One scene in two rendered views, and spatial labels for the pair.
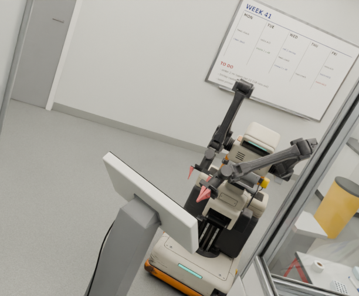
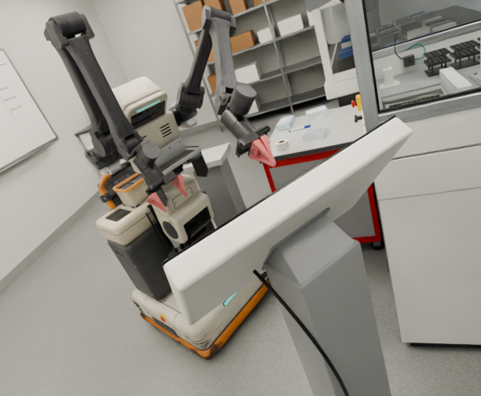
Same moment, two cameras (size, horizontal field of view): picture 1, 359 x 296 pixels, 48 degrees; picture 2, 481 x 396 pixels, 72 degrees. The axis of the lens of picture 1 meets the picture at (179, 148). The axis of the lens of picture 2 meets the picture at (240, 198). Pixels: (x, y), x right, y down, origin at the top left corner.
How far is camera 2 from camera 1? 1.46 m
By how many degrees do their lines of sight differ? 45
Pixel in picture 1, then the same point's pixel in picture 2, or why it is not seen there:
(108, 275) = (362, 373)
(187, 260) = not seen: hidden behind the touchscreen
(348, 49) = not seen: outside the picture
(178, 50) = not seen: outside the picture
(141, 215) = (326, 244)
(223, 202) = (182, 206)
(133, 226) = (343, 270)
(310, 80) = (6, 113)
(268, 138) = (145, 88)
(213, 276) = not seen: hidden behind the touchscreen
